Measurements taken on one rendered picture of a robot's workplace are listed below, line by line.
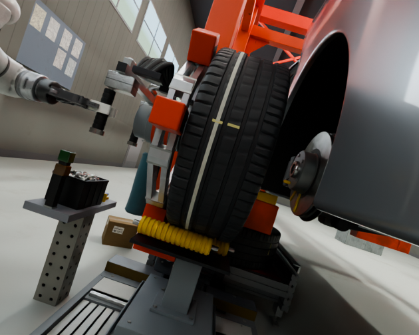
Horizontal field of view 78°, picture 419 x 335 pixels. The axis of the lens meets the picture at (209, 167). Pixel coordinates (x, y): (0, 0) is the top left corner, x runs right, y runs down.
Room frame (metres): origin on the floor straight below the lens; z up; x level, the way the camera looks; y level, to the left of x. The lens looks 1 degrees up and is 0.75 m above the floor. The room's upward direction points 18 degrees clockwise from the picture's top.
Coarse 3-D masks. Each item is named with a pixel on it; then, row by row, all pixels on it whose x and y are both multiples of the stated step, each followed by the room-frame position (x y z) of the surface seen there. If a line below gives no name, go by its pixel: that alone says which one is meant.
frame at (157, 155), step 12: (180, 72) 0.74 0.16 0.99; (204, 72) 0.82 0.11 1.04; (180, 84) 0.71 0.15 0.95; (192, 84) 0.71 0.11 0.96; (168, 96) 0.71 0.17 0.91; (180, 96) 0.73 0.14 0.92; (192, 96) 0.74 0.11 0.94; (156, 132) 0.71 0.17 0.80; (156, 144) 0.71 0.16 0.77; (168, 144) 0.71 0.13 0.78; (156, 156) 0.71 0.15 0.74; (168, 156) 0.71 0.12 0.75; (156, 168) 0.78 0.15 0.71; (168, 168) 0.73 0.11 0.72; (168, 180) 0.81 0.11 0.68; (156, 192) 0.85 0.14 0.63; (156, 204) 0.86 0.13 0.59
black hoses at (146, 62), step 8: (144, 64) 0.78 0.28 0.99; (152, 64) 0.78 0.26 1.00; (160, 64) 0.79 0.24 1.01; (168, 64) 0.80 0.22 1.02; (136, 72) 0.77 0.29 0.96; (144, 72) 0.76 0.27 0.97; (152, 72) 0.76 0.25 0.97; (160, 72) 0.87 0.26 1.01; (168, 72) 0.85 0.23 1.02; (160, 80) 0.77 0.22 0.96; (168, 80) 0.87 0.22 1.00; (160, 88) 0.89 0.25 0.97; (168, 88) 0.89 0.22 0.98; (192, 104) 0.93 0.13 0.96
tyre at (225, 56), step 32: (224, 64) 0.70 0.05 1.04; (256, 64) 0.73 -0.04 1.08; (256, 96) 0.66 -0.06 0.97; (192, 128) 0.64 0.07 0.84; (224, 128) 0.65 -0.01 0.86; (256, 128) 0.64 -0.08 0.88; (192, 160) 0.66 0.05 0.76; (224, 160) 0.65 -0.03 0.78; (256, 160) 0.64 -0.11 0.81; (192, 192) 0.69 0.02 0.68; (224, 192) 0.67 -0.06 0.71; (256, 192) 0.66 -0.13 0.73; (192, 224) 0.80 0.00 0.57; (224, 224) 0.75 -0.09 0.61
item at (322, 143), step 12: (324, 132) 0.91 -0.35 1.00; (312, 144) 0.99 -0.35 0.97; (324, 144) 0.87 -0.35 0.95; (300, 156) 0.94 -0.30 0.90; (312, 156) 0.89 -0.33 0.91; (324, 156) 0.84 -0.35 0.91; (300, 168) 0.90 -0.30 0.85; (312, 168) 0.87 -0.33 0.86; (324, 168) 0.81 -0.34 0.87; (288, 180) 1.00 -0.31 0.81; (300, 180) 0.88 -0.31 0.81; (312, 180) 0.87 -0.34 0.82; (300, 192) 0.94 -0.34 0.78; (312, 192) 0.84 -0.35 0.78; (300, 204) 0.92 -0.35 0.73; (312, 204) 0.82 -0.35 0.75; (300, 216) 0.93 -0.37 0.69
